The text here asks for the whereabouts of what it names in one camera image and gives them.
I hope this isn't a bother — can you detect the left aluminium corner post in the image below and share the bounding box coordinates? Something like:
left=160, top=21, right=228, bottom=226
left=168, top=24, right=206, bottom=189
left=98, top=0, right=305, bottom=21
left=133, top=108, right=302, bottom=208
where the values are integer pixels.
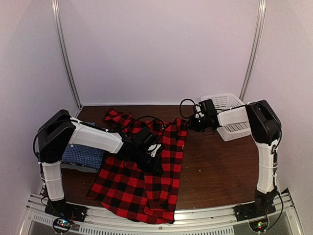
left=51, top=0, right=82, bottom=110

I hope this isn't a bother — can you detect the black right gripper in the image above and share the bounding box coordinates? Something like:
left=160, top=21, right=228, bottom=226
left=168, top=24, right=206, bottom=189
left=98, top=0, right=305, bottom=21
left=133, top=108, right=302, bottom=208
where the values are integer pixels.
left=186, top=115, right=209, bottom=132

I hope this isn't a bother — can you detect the white plastic basket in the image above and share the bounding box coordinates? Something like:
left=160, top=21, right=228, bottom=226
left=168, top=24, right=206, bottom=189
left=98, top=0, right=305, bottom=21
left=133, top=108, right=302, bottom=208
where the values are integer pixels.
left=201, top=93, right=251, bottom=141

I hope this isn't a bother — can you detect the circuit board with leds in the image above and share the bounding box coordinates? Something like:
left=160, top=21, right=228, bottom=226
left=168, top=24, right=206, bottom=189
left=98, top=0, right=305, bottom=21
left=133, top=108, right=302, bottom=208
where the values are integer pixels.
left=249, top=218, right=269, bottom=233
left=52, top=218, right=73, bottom=233

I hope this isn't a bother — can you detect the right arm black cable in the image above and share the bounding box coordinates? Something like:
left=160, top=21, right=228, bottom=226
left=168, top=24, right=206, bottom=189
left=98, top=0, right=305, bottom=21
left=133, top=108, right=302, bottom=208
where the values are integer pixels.
left=179, top=98, right=284, bottom=231

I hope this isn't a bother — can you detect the right circuit board with LEDs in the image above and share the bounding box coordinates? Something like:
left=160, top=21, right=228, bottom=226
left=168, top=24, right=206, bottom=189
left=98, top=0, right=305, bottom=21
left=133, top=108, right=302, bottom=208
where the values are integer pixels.
left=249, top=218, right=269, bottom=233

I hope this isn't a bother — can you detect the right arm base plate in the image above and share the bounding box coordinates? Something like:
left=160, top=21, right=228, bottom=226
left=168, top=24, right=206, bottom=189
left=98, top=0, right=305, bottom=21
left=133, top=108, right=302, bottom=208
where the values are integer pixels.
left=233, top=202, right=276, bottom=221

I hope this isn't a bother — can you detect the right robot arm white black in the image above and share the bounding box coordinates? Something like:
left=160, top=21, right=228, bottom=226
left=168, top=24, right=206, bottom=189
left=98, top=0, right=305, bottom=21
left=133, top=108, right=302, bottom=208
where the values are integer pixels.
left=187, top=99, right=282, bottom=216

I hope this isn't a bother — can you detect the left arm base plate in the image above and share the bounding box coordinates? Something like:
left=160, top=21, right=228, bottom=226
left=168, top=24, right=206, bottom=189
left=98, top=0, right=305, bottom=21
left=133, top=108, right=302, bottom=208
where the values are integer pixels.
left=45, top=204, right=87, bottom=222

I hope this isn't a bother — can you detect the red black plaid shirt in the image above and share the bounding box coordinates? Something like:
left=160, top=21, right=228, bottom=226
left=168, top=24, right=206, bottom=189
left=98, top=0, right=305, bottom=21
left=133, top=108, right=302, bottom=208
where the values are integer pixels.
left=87, top=108, right=187, bottom=224

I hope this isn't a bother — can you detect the blue checked folded shirt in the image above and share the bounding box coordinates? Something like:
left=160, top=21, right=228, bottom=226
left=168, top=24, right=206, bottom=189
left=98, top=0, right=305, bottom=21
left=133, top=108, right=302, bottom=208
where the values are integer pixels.
left=61, top=144, right=105, bottom=171

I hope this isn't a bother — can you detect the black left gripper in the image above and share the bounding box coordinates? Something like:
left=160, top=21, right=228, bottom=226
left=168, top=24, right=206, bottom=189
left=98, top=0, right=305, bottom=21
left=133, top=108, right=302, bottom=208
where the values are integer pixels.
left=133, top=146, right=164, bottom=174

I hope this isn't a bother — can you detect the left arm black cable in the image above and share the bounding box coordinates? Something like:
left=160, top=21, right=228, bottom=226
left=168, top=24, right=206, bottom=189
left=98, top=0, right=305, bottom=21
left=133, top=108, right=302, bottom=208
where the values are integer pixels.
left=33, top=115, right=164, bottom=172

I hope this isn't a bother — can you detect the aluminium corner post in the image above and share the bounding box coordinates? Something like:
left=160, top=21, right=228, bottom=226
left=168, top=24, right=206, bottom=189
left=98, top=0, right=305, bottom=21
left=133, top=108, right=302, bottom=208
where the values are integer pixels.
left=51, top=0, right=82, bottom=110
left=239, top=0, right=267, bottom=101

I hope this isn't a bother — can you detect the right aluminium corner post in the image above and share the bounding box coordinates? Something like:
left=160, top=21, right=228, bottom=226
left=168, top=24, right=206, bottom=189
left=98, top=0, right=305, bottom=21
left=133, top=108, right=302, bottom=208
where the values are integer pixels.
left=239, top=0, right=267, bottom=101

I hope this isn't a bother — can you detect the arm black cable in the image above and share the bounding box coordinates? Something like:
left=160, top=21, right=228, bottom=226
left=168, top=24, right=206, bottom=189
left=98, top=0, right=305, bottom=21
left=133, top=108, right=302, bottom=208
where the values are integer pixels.
left=179, top=98, right=284, bottom=231
left=33, top=115, right=164, bottom=172

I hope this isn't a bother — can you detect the left circuit board with LEDs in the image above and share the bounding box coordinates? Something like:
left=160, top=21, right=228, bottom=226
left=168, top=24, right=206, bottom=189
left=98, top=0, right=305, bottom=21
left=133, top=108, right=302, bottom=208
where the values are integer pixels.
left=52, top=218, right=73, bottom=233

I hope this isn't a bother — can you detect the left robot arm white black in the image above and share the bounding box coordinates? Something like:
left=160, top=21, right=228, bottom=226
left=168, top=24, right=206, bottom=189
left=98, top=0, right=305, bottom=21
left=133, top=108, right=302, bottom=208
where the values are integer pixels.
left=34, top=110, right=163, bottom=217

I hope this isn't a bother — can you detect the grey folded shirt underneath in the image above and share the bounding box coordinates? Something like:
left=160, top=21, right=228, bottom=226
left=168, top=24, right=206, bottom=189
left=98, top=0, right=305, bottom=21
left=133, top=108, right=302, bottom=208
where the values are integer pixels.
left=60, top=163, right=98, bottom=173

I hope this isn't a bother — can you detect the front aluminium frame rail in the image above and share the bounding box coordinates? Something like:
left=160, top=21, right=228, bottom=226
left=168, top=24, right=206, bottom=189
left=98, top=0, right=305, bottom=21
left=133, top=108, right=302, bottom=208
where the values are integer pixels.
left=19, top=192, right=303, bottom=235

